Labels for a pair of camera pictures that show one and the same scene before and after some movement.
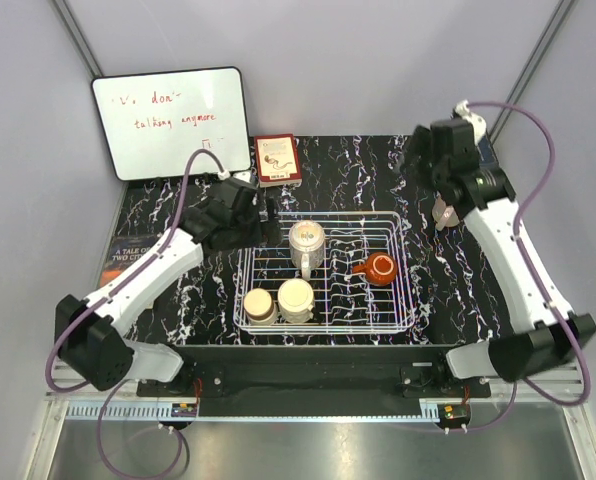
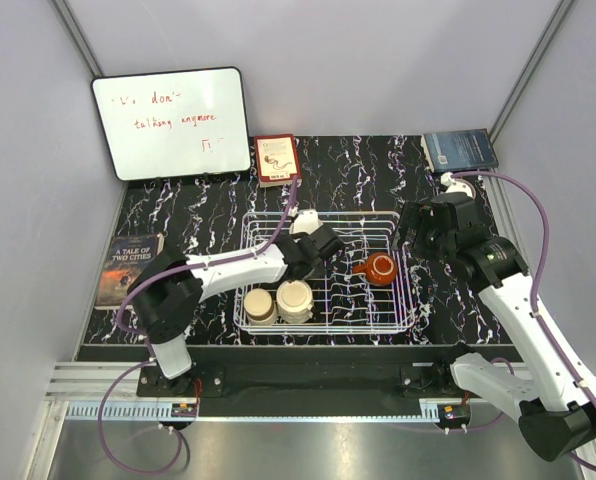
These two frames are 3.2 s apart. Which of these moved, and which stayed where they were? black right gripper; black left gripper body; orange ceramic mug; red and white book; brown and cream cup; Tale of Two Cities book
Moved: black right gripper; black left gripper body
Stayed: Tale of Two Cities book; brown and cream cup; red and white book; orange ceramic mug
